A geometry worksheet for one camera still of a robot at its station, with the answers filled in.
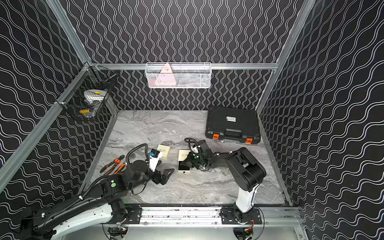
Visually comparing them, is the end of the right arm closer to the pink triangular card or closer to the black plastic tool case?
the black plastic tool case

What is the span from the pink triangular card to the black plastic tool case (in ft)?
1.23

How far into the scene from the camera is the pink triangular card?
2.97 ft

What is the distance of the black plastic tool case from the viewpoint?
101cm
